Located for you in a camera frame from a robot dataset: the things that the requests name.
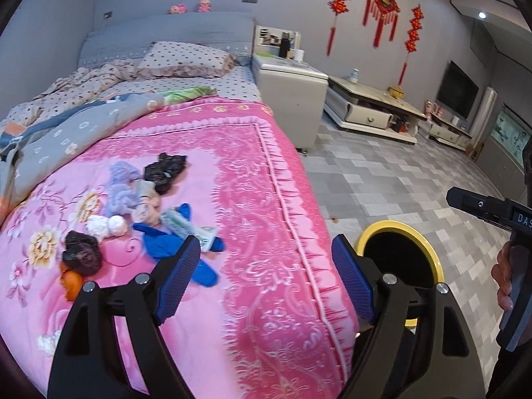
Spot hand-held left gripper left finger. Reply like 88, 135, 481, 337
48, 236, 202, 399

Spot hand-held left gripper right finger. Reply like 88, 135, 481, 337
331, 234, 487, 399

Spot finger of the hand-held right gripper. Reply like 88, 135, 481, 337
447, 187, 506, 225

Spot blue plastic bag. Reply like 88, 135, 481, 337
133, 203, 225, 288

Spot yellow rimmed black trash bin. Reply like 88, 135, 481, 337
356, 220, 445, 327

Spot white tissue wad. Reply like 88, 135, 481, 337
106, 215, 128, 236

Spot knotted black plastic bag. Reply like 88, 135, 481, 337
62, 230, 104, 276

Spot person's right hand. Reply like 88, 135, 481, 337
491, 243, 515, 312

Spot fish tank cabinet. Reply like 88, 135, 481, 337
476, 104, 532, 184

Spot beige socks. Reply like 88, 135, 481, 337
132, 180, 162, 227

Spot cream television stand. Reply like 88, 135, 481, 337
424, 112, 474, 153

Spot cream standing air conditioner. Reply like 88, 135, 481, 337
469, 87, 498, 151

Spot white rolled sock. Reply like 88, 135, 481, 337
85, 216, 109, 240

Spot lavender knitted cloth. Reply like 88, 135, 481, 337
104, 160, 144, 217

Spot black sock pair upper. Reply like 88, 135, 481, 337
143, 152, 188, 195

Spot orange sock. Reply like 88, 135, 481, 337
59, 262, 82, 302

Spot pink floral blanket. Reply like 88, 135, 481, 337
0, 100, 359, 399

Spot cream coffee table with drawer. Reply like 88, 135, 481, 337
324, 75, 429, 145

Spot person's dark clothing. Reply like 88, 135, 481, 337
485, 341, 532, 399

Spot grey patterned quilt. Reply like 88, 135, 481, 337
0, 91, 165, 217

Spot green printed cloth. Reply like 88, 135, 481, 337
158, 85, 217, 105

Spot cream nightstand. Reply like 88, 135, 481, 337
253, 54, 329, 153

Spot polka dot bed sheet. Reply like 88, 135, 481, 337
100, 64, 262, 103

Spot pink polka dot duvet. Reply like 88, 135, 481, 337
0, 60, 143, 126

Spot polka dot pillow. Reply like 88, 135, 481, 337
135, 41, 240, 79

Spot red diamond knot hanging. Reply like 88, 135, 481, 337
363, 0, 400, 49

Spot grey padded headboard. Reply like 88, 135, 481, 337
79, 12, 256, 68

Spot wall television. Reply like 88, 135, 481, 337
436, 60, 480, 124

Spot cream picture frame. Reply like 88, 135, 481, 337
254, 25, 301, 57

